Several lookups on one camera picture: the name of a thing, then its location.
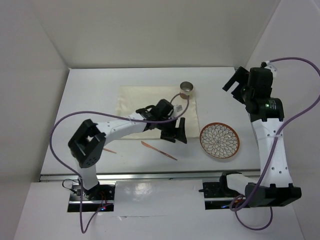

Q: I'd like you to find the cream cloth napkin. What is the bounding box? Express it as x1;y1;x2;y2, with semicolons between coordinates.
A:
115;86;200;139

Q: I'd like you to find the copper fork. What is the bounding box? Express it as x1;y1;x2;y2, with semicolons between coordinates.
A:
103;148;117;154

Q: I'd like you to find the silver metal cup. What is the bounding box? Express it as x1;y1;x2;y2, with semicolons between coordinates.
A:
179;81;195;100

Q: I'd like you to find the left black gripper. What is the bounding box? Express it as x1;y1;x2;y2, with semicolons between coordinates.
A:
156;115;187;143

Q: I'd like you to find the aluminium rail front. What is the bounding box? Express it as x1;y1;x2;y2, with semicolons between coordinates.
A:
38;169;262;181

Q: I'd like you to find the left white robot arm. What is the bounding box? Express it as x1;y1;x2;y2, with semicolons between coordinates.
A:
68;99;187;200

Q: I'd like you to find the floral patterned plate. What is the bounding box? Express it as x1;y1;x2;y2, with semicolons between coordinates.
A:
199;122;240;159

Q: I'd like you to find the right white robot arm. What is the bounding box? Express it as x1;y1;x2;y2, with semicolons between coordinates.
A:
218;66;302;208

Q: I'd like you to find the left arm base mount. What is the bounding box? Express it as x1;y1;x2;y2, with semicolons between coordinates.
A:
61;178;116;213

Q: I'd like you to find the copper knife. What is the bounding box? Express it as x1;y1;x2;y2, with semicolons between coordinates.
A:
141;141;178;161

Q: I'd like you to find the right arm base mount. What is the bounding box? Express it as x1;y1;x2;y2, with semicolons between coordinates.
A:
198;171;240;210

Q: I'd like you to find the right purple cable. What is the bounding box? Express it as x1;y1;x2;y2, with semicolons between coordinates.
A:
229;56;320;231

